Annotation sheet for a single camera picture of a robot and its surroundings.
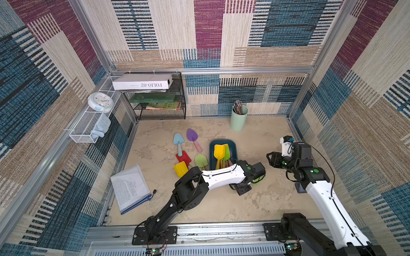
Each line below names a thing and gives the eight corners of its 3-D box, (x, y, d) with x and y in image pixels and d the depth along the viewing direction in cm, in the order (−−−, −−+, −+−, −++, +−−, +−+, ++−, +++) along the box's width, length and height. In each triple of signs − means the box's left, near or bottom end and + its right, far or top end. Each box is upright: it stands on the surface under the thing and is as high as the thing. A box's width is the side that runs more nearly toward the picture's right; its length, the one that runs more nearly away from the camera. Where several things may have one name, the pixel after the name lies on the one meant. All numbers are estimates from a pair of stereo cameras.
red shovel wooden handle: (184, 168, 97) (183, 166, 95) (176, 157, 102) (175, 154, 100) (192, 163, 99) (192, 161, 97) (184, 152, 104) (184, 150, 102)
